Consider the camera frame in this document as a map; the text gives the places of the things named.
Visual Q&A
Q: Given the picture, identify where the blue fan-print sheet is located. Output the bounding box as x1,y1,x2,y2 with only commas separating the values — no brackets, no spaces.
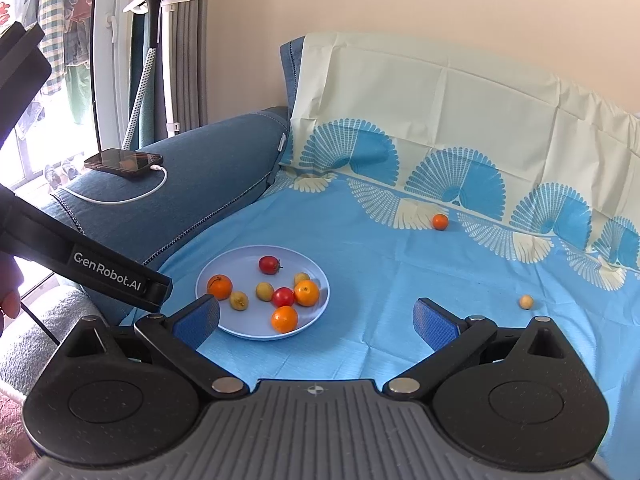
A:
120,31,640,441

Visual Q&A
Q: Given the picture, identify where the white steamer stand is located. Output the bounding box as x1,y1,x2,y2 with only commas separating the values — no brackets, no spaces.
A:
122,0,224,137

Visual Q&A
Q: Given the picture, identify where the light blue plate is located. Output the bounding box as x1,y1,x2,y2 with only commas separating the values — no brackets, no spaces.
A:
195,245,331,342

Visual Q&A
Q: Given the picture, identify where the white charging cable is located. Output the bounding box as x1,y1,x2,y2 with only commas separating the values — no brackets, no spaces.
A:
59,162,169,206

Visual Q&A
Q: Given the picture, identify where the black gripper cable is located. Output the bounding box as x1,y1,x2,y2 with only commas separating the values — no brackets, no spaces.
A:
20,302,63,347

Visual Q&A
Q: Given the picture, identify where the grey curtain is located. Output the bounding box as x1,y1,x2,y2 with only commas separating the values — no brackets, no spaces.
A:
132,0,209,148

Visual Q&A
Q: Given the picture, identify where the white window frame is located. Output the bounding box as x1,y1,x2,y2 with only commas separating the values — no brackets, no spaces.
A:
91,0,137,152

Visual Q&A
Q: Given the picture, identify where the person's left hand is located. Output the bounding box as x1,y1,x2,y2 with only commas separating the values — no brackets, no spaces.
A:
0,254,24,338

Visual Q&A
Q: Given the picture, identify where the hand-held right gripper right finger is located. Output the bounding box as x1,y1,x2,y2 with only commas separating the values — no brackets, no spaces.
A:
412,297,581,402

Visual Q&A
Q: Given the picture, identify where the green hanging garment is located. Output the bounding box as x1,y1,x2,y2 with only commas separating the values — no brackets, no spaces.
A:
65,62,94,126

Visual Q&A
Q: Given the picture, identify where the black smartphone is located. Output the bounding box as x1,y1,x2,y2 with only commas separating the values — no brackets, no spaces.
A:
83,148,165,177

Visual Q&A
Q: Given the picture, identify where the blue fabric sofa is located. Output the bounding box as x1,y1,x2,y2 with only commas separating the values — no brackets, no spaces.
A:
40,37,308,328

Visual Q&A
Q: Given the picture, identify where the dotted steamer hose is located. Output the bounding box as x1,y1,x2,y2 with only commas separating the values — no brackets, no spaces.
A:
121,46,160,151

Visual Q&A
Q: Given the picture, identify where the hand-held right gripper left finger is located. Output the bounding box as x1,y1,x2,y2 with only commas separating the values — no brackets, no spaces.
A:
62,294,250,402

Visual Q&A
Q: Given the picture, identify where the pink lace cloth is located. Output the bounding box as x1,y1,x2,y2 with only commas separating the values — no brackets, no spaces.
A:
0,380,42,472

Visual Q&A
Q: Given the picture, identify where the plaid hanging shirt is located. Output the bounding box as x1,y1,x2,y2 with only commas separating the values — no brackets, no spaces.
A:
37,0,71,97

